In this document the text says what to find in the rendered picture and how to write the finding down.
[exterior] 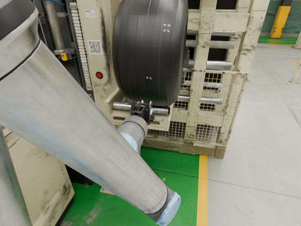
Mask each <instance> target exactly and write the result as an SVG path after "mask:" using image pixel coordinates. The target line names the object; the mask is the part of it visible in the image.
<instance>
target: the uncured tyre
mask: <svg viewBox="0 0 301 226"><path fill-rule="evenodd" d="M188 13H189V10H188V0H122V1H121V2H120V4H119V6H118V8H117V11H116V15H115V19H114V25H113V33H112V61H113V69H114V74H115V78H116V83H117V85H118V87H119V90H120V91H121V93H122V94H123V95H124V96H125V98H126V99H127V100H128V101H130V102H132V103H133V102H134V101H136V103H137V101H142V100H143V103H145V104H150V101H151V102H152V105H153V106H163V107H166V106H170V105H172V104H173V103H175V102H176V101H177V100H178V97H179V94H180V91H181V82H182V75H183V67H184V58H185V46H186V36H187V26H188ZM126 14H143V15H126ZM164 22H167V23H171V31H170V34H168V33H162V31H163V23H164ZM145 75H152V81H148V80H146V76H145Z"/></svg>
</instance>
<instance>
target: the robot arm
mask: <svg viewBox="0 0 301 226"><path fill-rule="evenodd" d="M38 14H39V12H38V10H37V8H36V6H35V5H34V4H33V3H32V1H31V0H0V226H32V223H31V220H30V216H29V213H28V210H27V207H26V204H25V200H24V197H23V194H22V191H21V188H20V184H19V181H18V178H17V175H16V172H15V168H14V166H13V162H12V159H11V156H10V153H9V149H8V146H7V143H6V140H5V137H4V133H3V130H2V127H1V125H2V126H4V127H5V128H7V129H9V130H10V131H12V132H13V133H15V134H17V135H18V136H20V137H22V138H23V139H25V140H27V141H28V142H30V143H31V144H33V145H35V146H36V147H38V148H40V149H41V150H43V151H44V152H46V153H48V154H49V155H51V156H53V157H54V158H56V159H58V160H59V161H61V162H63V163H64V164H66V165H67V166H69V167H71V168H72V169H74V170H76V171H77V172H79V173H81V174H82V175H84V176H86V177H87V178H89V179H90V180H92V181H94V182H95V183H97V184H99V185H100V186H102V187H104V188H105V189H107V190H108V191H110V192H112V193H113V194H115V195H116V196H118V197H120V198H122V199H123V200H125V201H126V202H128V203H130V204H131V205H133V206H134V207H136V208H137V209H138V210H139V211H141V212H143V213H144V214H146V215H147V216H149V217H150V218H151V219H152V220H153V221H155V223H156V224H158V225H159V226H167V225H168V224H169V223H170V221H171V220H172V219H173V218H174V216H175V214H176V213H177V211H178V209H179V206H180V203H181V197H180V196H179V195H178V194H177V193H176V192H174V191H173V190H171V189H170V188H169V187H167V185H166V184H165V183H164V182H163V181H162V180H161V179H160V178H159V177H158V176H157V175H156V174H155V173H154V171H153V170H152V169H151V168H150V167H149V166H148V164H147V163H146V162H145V161H144V160H143V159H142V158H141V157H140V149H141V145H142V143H143V142H145V139H146V134H147V131H148V125H149V124H151V122H153V121H154V119H155V115H154V114H153V110H152V102H151V101H150V104H145V103H143V100H142V101H137V103H136V101H134V102H133V103H132V105H131V116H128V117H127V118H126V119H125V120H124V121H123V123H122V124H121V125H120V127H119V128H118V129H117V128H116V127H115V126H114V125H113V124H112V122H111V121H110V120H109V119H108V118H107V117H106V115H105V114H104V113H103V112H102V111H101V109H100V108H99V107H98V106H97V105H96V103H95V102H94V101H93V100H92V99H91V98H90V97H89V96H88V94H87V93H86V92H85V91H84V90H83V88H82V87H81V86H80V85H79V84H78V83H77V81H76V80H75V79H74V78H73V77H72V75H71V74H70V73H69V72H68V71H67V69H66V68H65V67H64V66H63V65H62V64H61V63H60V62H59V60H58V59H57V58H56V57H55V56H54V54H53V53H52V52H51V51H50V50H49V48H48V47H47V46H46V45H45V44H44V43H43V41H42V40H41V39H40V38H39V35H38ZM133 104H134V105H133Z"/></svg>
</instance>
